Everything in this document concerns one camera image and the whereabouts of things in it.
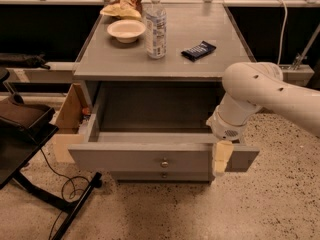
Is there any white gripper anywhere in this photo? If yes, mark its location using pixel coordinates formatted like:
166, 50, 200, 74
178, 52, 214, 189
206, 93, 262, 177

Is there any grey top drawer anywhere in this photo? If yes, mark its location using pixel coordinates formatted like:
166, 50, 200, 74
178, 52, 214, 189
67, 82, 261, 174

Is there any grey drawer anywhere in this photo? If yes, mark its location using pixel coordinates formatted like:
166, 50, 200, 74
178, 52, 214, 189
111, 172, 214, 182
67, 82, 261, 174

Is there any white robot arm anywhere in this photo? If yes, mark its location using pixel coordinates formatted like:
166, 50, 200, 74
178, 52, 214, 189
206, 62, 320, 175

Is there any grey drawer cabinet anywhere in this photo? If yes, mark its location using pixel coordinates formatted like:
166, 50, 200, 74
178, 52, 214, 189
69, 3, 252, 183

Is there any grey bottom drawer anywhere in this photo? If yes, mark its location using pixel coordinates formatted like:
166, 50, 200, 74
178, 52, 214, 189
111, 172, 214, 182

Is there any dark blue snack packet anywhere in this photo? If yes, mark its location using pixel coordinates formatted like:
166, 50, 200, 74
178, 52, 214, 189
181, 41, 216, 62

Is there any clear plastic water bottle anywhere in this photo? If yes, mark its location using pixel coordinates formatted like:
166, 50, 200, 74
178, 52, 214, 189
145, 0, 167, 59

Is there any white bowl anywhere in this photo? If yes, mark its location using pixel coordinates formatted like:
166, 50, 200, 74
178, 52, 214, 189
107, 20, 146, 44

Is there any cardboard box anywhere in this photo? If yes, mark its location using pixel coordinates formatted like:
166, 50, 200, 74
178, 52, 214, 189
52, 83, 90, 163

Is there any yellow cloth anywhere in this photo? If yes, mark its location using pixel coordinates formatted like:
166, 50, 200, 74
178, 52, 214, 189
100, 3, 141, 20

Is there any black stand with tray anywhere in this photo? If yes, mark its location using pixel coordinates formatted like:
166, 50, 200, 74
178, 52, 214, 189
0, 67, 102, 240

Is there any white hanging cable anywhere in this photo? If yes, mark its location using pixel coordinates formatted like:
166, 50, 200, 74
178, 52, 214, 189
274, 0, 289, 66

